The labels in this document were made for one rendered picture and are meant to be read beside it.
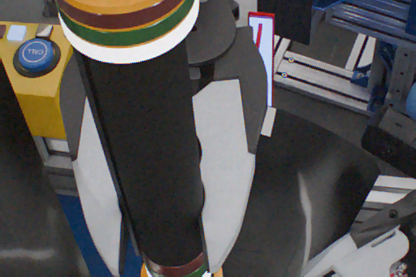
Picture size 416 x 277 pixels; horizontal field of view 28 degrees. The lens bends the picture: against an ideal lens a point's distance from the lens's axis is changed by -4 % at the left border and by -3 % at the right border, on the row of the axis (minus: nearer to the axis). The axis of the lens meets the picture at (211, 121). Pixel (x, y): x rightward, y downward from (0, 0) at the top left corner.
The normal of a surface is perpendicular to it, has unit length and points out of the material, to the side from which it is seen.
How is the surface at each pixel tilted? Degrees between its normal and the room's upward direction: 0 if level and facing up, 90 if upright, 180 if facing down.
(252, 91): 0
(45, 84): 0
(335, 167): 20
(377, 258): 6
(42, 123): 90
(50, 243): 44
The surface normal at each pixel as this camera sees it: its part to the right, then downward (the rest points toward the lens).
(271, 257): 0.07, -0.62
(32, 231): 0.37, 0.07
